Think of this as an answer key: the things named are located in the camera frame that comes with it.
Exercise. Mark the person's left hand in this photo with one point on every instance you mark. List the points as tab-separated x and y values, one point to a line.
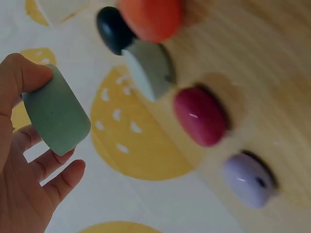
14	184

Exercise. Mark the person's left thumb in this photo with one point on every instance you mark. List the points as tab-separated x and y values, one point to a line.
24	75

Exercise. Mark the green rounded block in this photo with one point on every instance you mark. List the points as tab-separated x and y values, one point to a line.
56	114

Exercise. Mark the white rounded block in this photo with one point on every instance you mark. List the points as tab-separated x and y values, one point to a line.
58	9

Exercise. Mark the black rounded block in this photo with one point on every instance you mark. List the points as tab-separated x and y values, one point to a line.
111	29

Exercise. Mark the orange round block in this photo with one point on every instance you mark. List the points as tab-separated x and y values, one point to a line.
150	19

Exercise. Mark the magenta rounded block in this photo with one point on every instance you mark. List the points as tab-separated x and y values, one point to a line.
199	116

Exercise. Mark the lavender rounded block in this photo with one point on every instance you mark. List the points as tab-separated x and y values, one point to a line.
245	179

